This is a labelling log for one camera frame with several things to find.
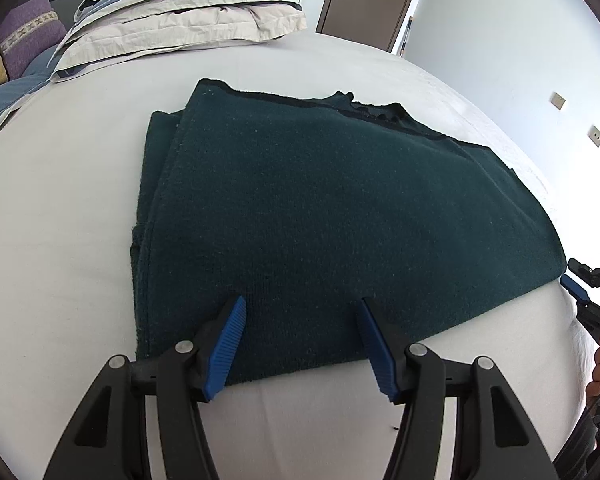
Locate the blue pillow with white trim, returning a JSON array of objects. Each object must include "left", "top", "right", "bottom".
[{"left": 0, "top": 45, "right": 63, "bottom": 140}]

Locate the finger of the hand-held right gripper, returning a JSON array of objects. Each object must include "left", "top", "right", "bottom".
[
  {"left": 560, "top": 274, "right": 600, "bottom": 332},
  {"left": 567, "top": 257, "right": 600, "bottom": 282}
]

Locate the beige pillow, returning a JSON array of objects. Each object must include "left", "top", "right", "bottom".
[
  {"left": 62, "top": 0, "right": 303, "bottom": 45},
  {"left": 50, "top": 5, "right": 308, "bottom": 84}
]

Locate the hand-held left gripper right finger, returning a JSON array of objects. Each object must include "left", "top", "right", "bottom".
[{"left": 355, "top": 297, "right": 561, "bottom": 480}]

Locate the dark green sweater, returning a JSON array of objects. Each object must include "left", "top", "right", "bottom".
[{"left": 130, "top": 78, "right": 567, "bottom": 387}]

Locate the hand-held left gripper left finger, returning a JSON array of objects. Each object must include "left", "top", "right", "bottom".
[{"left": 42, "top": 294, "right": 248, "bottom": 480}]

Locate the thin stick beside door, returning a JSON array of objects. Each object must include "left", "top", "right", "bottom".
[{"left": 395, "top": 17, "right": 415, "bottom": 58}]

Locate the purple patterned cushion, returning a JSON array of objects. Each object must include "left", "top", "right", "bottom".
[{"left": 0, "top": 0, "right": 68, "bottom": 81}]

